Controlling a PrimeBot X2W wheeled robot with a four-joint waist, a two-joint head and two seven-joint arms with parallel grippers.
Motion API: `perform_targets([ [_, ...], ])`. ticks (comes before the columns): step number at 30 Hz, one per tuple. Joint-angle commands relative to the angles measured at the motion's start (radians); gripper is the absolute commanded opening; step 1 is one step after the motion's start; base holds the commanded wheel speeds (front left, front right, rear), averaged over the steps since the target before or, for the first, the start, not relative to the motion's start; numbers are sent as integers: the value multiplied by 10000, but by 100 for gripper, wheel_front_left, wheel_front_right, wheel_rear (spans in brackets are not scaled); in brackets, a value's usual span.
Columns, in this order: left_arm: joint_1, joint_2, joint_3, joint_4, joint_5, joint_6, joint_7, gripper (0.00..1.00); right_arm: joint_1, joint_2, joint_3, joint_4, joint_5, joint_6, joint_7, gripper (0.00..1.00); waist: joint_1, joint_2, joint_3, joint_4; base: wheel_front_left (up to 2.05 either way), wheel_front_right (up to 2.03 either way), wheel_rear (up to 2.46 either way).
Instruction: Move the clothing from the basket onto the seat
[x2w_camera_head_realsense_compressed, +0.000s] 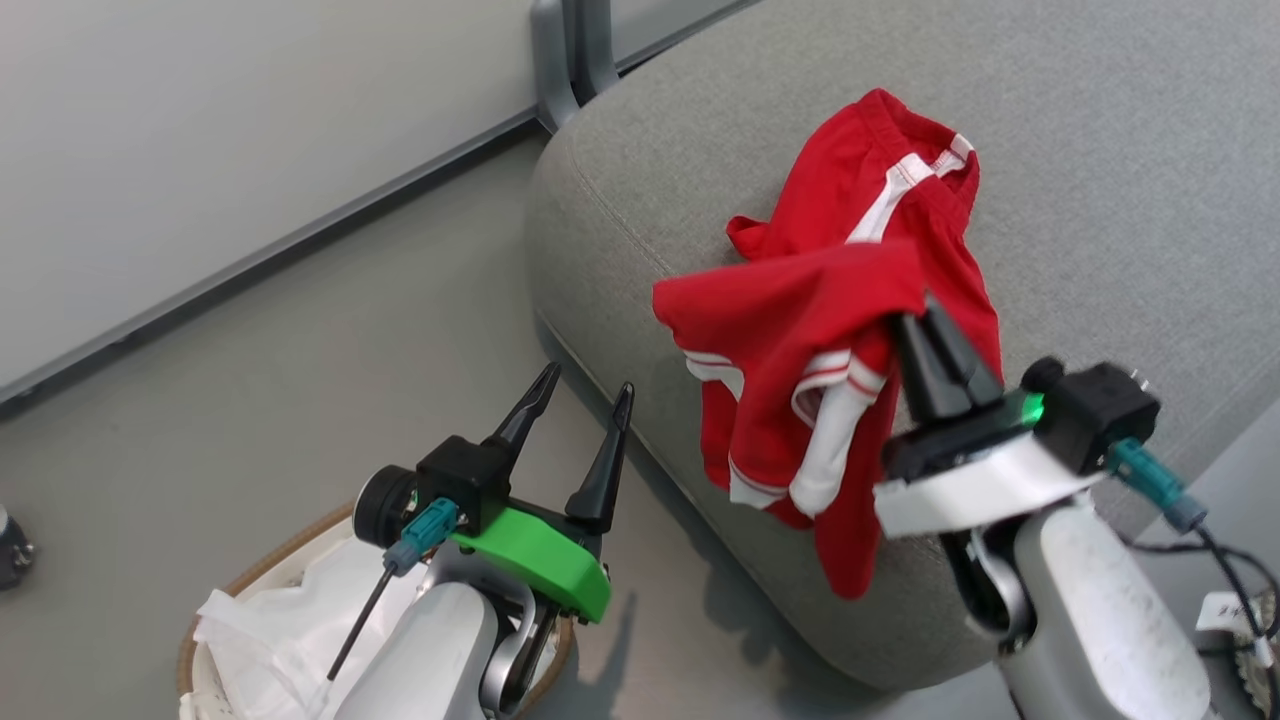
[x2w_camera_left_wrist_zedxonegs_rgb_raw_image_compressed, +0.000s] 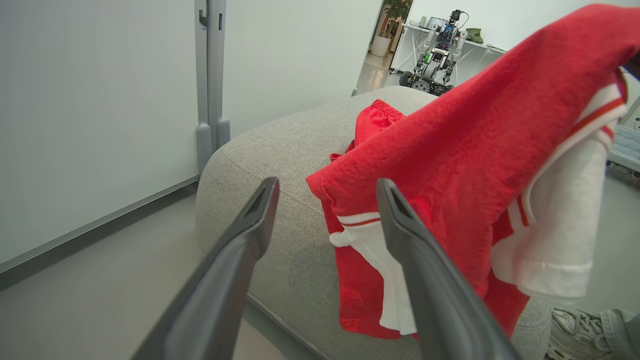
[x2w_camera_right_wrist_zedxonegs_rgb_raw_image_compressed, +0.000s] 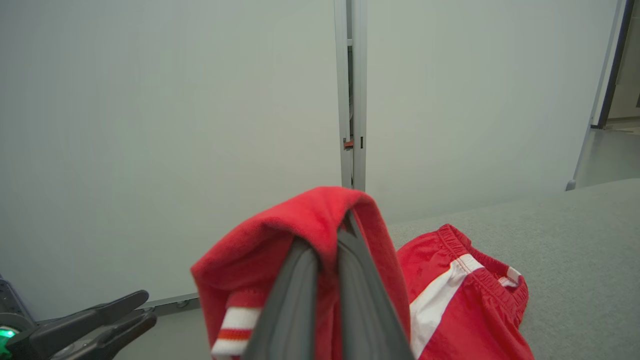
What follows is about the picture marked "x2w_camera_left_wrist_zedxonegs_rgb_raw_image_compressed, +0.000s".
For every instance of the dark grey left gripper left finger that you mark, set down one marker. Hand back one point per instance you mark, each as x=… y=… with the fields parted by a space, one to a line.
x=225 y=290

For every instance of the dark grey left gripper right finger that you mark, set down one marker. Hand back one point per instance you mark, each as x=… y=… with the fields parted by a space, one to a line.
x=440 y=300

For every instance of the red white basketball jersey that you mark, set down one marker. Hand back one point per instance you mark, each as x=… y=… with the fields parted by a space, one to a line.
x=475 y=150

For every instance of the grey fabric sofa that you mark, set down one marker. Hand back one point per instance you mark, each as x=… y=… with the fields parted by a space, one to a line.
x=280 y=165

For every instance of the grey sneaker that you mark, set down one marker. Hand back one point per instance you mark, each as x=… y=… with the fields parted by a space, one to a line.
x=575 y=335

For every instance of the grey trouser leg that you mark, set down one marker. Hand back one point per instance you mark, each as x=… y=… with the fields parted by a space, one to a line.
x=622 y=335

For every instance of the red mesh shorts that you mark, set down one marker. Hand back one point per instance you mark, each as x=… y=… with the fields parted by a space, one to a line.
x=375 y=122

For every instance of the white grid panel object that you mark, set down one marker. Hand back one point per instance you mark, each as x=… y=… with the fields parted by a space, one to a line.
x=627 y=142

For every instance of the grey wheeled robot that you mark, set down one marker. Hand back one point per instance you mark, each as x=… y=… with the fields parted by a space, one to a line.
x=437 y=55

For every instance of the white table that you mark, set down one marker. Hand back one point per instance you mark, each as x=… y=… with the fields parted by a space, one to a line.
x=482 y=48

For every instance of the olive green cloth item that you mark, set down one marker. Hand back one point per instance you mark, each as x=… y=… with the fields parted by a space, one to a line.
x=475 y=36

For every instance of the potted green plant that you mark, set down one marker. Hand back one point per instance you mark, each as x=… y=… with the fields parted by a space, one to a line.
x=392 y=20

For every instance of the grey partition bottom rail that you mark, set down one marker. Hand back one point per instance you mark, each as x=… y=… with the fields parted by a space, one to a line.
x=100 y=225

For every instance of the grey double partition post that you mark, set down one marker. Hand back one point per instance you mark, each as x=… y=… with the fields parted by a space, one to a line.
x=215 y=75

